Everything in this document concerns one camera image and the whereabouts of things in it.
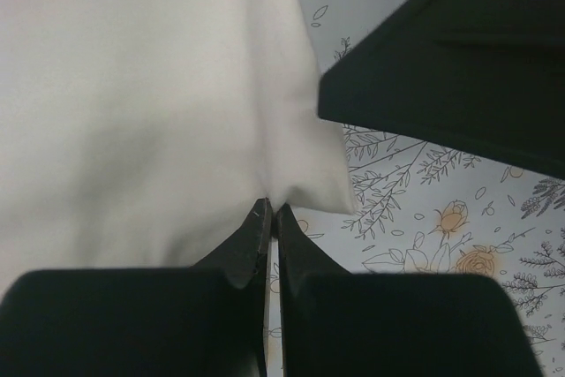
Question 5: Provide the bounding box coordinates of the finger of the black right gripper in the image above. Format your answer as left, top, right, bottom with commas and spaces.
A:
318, 0, 564, 172

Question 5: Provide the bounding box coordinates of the cream white t shirt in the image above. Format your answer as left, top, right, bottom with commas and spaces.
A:
1, 0, 355, 289

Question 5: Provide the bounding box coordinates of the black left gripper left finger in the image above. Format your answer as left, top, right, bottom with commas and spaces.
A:
1, 200, 272, 376

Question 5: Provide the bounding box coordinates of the floral patterned table mat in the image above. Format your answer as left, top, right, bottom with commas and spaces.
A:
295, 0, 564, 376

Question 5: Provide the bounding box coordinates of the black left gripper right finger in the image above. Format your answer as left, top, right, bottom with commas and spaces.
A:
276, 207, 541, 377

